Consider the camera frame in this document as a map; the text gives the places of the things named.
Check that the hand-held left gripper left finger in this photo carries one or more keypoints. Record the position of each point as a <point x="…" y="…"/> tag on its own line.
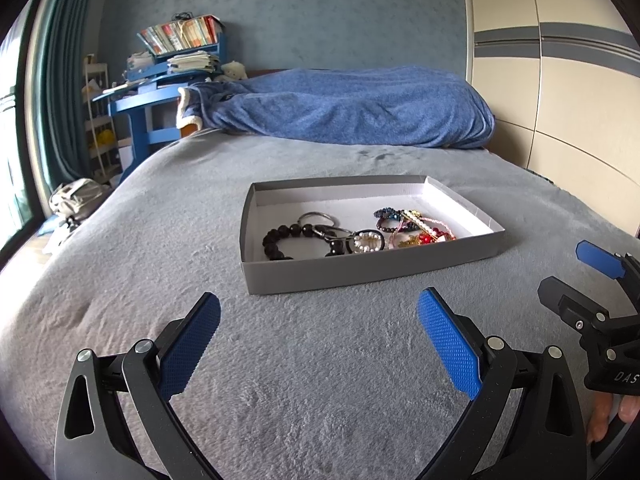
<point x="192" y="345"/>

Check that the cream wardrobe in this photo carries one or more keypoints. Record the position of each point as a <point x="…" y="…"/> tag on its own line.
<point x="550" y="85"/>

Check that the white stuffed toy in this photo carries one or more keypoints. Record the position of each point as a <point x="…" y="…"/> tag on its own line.
<point x="232" y="71"/>

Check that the black framed glass door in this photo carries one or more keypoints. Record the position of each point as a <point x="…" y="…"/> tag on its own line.
<point x="10" y="135"/>

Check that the yellow plastic item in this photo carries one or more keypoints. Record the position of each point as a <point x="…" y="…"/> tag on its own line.
<point x="105" y="137"/>

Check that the stack of papers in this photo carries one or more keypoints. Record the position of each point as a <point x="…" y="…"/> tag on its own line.
<point x="192" y="62"/>

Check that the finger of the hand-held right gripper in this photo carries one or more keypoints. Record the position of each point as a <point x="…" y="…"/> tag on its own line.
<point x="597" y="257"/>
<point x="570" y="302"/>

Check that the teal curtain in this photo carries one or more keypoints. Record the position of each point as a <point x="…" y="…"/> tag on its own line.
<point x="60" y="85"/>

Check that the row of books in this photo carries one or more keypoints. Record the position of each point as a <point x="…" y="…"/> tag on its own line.
<point x="175" y="35"/>

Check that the blue desk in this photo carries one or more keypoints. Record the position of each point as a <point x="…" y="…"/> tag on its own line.
<point x="137" y="135"/>

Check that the white bag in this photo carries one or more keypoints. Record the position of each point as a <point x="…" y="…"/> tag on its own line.
<point x="80" y="195"/>

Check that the shallow grey cardboard box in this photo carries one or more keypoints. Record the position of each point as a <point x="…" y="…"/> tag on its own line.
<point x="280" y="275"/>

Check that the person's right hand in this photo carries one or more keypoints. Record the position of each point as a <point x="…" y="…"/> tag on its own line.
<point x="600" y="415"/>

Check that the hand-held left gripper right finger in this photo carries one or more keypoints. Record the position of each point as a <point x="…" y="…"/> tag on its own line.
<point x="447" y="340"/>

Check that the blue fleece blanket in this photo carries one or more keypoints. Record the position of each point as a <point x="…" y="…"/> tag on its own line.
<point x="350" y="105"/>

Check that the gold hair clip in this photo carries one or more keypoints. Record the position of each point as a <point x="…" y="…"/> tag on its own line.
<point x="411" y="218"/>

